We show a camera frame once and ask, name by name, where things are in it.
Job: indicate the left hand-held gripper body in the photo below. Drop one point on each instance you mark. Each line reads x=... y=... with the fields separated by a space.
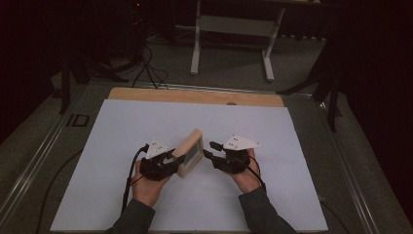
x=156 y=169

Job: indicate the person's left hand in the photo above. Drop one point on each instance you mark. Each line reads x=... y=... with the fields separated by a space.
x=146 y=191

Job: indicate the person's right hand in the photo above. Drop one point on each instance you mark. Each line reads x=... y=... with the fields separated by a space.
x=248 y=180

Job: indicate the wooden photo frame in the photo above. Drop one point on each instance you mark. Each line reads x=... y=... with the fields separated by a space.
x=190 y=152

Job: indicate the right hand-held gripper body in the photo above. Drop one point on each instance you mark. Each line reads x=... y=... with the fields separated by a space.
x=232 y=162

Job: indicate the white table sheet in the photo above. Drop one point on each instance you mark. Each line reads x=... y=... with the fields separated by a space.
x=195 y=201

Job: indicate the metal floor rail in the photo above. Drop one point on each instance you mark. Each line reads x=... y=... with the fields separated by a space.
x=350 y=169
x=29 y=172

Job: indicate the white metal stand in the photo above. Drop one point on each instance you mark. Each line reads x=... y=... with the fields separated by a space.
x=237 y=26

